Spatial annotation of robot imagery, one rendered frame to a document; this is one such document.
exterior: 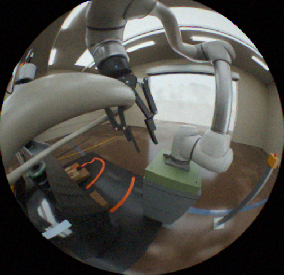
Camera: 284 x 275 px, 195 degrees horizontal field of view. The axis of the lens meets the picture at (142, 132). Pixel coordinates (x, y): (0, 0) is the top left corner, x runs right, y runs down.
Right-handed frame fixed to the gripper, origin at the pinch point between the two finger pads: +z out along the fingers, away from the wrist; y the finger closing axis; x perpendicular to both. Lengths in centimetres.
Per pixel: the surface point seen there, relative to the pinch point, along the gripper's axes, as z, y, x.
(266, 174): 60, -75, 45
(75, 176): 48, 129, -88
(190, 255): 128, 8, 57
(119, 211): 96, 63, -38
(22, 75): -69, 58, -3
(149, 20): -257, -153, -122
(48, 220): 15, 61, 16
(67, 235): 25, 53, 19
